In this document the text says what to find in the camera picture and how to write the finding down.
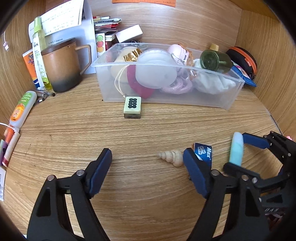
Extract teal silicone tube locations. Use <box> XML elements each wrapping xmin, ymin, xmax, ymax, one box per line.
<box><xmin>229</xmin><ymin>132</ymin><xmax>244</xmax><ymax>166</ymax></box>

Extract spiral seashell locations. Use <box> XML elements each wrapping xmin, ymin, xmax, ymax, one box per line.
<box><xmin>157</xmin><ymin>150</ymin><xmax>184</xmax><ymax>167</ymax></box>

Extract white drawstring cloth pouch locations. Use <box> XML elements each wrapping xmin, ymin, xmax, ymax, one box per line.
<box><xmin>190</xmin><ymin>71</ymin><xmax>236</xmax><ymax>95</ymax></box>

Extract pink rope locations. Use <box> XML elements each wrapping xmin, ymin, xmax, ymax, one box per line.
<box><xmin>160</xmin><ymin>69</ymin><xmax>194</xmax><ymax>95</ymax></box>

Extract gourd charm orange cord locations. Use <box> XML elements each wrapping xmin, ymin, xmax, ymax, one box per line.
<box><xmin>179</xmin><ymin>45</ymin><xmax>197</xmax><ymax>80</ymax></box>

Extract pink round compact case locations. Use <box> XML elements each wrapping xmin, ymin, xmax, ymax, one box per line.
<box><xmin>168</xmin><ymin>44</ymin><xmax>192</xmax><ymax>66</ymax></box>

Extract white round lidded jar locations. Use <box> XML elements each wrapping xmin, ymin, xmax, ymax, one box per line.
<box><xmin>135</xmin><ymin>49</ymin><xmax>178</xmax><ymax>89</ymax></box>

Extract cream slime plastic jar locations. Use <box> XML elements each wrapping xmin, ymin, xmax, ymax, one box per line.
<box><xmin>110</xmin><ymin>46</ymin><xmax>136</xmax><ymax>83</ymax></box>

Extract blue Max staple box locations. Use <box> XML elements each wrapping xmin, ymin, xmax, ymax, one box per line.
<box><xmin>193</xmin><ymin>143</ymin><xmax>212</xmax><ymax>167</ymax></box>

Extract white barcode label card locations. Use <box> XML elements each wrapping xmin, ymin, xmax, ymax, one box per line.
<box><xmin>0</xmin><ymin>166</ymin><xmax>6</xmax><ymax>201</ymax></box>

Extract black orange zip case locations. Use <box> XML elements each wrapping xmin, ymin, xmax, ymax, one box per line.
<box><xmin>226</xmin><ymin>46</ymin><xmax>257</xmax><ymax>80</ymax></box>

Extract orange white lip balm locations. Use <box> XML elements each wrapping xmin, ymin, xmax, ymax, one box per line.
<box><xmin>1</xmin><ymin>126</ymin><xmax>20</xmax><ymax>167</ymax></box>

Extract yellow small lotion bottle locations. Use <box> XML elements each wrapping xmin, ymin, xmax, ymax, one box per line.
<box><xmin>209</xmin><ymin>43</ymin><xmax>219</xmax><ymax>52</ymax></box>

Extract mahjong tile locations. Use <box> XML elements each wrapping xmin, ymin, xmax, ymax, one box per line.
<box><xmin>123</xmin><ymin>96</ymin><xmax>142</xmax><ymax>119</ymax></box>

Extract clear plastic storage bin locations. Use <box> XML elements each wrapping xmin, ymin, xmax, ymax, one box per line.
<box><xmin>92</xmin><ymin>43</ymin><xmax>245</xmax><ymax>109</ymax></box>

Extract white orange lotion tube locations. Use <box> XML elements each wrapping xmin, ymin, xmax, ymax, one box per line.
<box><xmin>9</xmin><ymin>90</ymin><xmax>37</xmax><ymax>129</ymax></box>

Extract metal nail clippers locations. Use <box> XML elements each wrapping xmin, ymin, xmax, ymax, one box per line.
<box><xmin>35</xmin><ymin>87</ymin><xmax>56</xmax><ymax>103</ymax></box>

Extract brown ceramic lidded mug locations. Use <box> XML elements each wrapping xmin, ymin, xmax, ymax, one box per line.
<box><xmin>41</xmin><ymin>38</ymin><xmax>92</xmax><ymax>93</ymax></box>

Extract orange sunscreen tube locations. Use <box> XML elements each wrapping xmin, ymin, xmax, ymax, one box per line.
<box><xmin>23</xmin><ymin>49</ymin><xmax>40</xmax><ymax>89</ymax></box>

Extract white cardboard box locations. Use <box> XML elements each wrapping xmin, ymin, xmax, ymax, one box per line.
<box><xmin>115</xmin><ymin>25</ymin><xmax>143</xmax><ymax>43</ymax></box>

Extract orange sticky note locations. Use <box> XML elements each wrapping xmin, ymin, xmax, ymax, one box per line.
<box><xmin>111</xmin><ymin>0</ymin><xmax>176</xmax><ymax>7</ymax></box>

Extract green spray sanitizer bottle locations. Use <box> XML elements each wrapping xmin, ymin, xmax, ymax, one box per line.
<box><xmin>32</xmin><ymin>16</ymin><xmax>52</xmax><ymax>90</ymax></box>

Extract fruit sticker sheet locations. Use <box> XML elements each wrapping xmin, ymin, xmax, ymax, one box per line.
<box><xmin>95</xmin><ymin>33</ymin><xmax>106</xmax><ymax>57</ymax></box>

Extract stack of booklets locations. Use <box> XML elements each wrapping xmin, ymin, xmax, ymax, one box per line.
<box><xmin>93</xmin><ymin>16</ymin><xmax>121</xmax><ymax>50</ymax></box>

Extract white paper stand holder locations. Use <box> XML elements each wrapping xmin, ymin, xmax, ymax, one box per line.
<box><xmin>41</xmin><ymin>1</ymin><xmax>97</xmax><ymax>61</ymax></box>

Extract white charging cable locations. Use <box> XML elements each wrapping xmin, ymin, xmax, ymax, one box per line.
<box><xmin>0</xmin><ymin>122</ymin><xmax>20</xmax><ymax>133</ymax></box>

